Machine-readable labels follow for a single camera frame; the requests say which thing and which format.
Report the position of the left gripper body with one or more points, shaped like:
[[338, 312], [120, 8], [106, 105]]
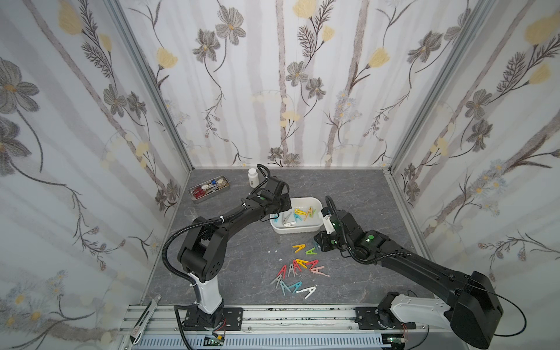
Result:
[[282, 204]]

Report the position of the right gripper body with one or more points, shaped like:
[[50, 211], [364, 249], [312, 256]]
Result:
[[324, 240]]

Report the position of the grey clothespin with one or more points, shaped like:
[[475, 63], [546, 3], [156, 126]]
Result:
[[291, 271], [276, 281], [286, 218]]

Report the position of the tan clothespin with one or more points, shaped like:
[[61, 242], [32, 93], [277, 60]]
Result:
[[310, 213]]

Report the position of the pink clothespin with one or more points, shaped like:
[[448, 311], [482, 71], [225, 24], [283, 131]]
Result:
[[318, 270]]

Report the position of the white clothespin bottom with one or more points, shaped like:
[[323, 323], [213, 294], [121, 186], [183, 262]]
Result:
[[307, 292]]

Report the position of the red clothespin pile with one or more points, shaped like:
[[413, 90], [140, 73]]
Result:
[[283, 272]]

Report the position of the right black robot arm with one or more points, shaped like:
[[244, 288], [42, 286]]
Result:
[[465, 304]]

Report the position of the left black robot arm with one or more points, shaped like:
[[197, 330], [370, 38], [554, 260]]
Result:
[[196, 253]]

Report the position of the white storage box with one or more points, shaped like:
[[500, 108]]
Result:
[[303, 226]]

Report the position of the white pill bottle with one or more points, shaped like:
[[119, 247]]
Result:
[[253, 177]]

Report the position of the red clothespin right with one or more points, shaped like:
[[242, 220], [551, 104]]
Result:
[[312, 264]]

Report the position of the red clothespin centre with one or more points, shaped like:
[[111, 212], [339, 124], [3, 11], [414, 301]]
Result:
[[296, 267]]

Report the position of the metal tray with tools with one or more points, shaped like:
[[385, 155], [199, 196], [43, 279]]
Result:
[[208, 189]]

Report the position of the muted teal clothespin bottom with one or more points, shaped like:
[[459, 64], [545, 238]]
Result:
[[285, 289]]

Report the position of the aluminium front rail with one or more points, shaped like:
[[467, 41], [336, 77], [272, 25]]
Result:
[[281, 327]]

